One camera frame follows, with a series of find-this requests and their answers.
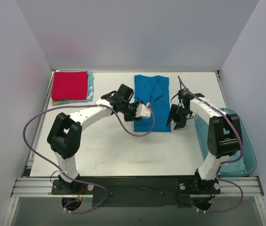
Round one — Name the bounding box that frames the translucent blue plastic bin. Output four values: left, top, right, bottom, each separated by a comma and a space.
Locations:
195, 108, 257, 180

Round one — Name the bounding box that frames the aluminium frame rail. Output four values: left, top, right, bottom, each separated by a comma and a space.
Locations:
11, 177, 264, 198

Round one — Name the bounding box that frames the folded light teal t shirt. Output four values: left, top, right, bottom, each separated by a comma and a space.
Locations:
52, 71, 94, 106

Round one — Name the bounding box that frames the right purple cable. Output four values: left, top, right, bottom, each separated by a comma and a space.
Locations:
177, 75, 244, 214

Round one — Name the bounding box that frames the purple cable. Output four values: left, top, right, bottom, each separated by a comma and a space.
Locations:
23, 103, 156, 214
177, 75, 244, 214

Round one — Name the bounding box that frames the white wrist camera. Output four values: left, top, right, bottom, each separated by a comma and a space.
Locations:
180, 98, 190, 110
135, 103, 151, 119

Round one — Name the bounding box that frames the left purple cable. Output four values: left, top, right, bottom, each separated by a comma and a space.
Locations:
23, 103, 156, 214

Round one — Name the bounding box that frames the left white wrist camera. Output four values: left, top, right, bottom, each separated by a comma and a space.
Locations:
135, 103, 151, 119

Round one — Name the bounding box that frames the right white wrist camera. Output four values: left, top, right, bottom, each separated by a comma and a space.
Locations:
180, 98, 190, 110

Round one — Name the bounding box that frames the folded red t shirt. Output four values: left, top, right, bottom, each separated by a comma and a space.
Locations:
51, 71, 88, 101

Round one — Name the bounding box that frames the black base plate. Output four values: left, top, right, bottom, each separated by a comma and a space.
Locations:
51, 175, 220, 207

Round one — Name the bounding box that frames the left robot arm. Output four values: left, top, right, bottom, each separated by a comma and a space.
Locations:
47, 84, 151, 194

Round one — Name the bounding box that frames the blue t shirt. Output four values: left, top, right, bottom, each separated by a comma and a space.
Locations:
133, 75, 171, 132

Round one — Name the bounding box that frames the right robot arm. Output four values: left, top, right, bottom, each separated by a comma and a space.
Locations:
166, 89, 243, 193

